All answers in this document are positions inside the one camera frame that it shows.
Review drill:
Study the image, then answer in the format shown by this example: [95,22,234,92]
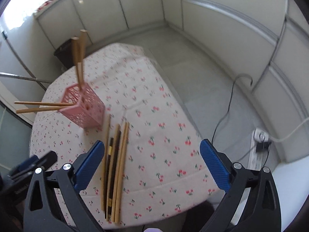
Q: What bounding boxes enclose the dark brown trash bin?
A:
[54,39,74,69]

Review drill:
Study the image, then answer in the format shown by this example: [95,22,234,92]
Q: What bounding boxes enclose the white power strip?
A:
[248,128,271,171]

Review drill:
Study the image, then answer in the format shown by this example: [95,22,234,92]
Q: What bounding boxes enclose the bamboo chopstick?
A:
[14,101,74,106]
[112,122,129,224]
[101,114,111,212]
[16,106,67,114]
[78,29,87,86]
[114,122,129,224]
[71,37,83,89]

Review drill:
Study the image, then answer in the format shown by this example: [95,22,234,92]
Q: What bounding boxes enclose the black chopstick gold band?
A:
[105,124,121,221]

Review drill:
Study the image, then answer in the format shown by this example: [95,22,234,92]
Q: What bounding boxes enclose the mop handle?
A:
[1,31,52,91]

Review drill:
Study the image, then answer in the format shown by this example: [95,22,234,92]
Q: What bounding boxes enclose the bamboo chopstick on table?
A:
[101,114,111,212]
[112,122,129,224]
[114,122,129,224]

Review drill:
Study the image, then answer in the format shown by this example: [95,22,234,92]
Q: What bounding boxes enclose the pink perforated utensil basket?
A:
[59,83,105,128]

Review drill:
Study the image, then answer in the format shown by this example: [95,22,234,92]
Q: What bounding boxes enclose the black power cable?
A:
[211,73,272,165]

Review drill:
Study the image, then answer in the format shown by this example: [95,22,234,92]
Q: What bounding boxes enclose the cherry print tablecloth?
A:
[29,42,224,229]

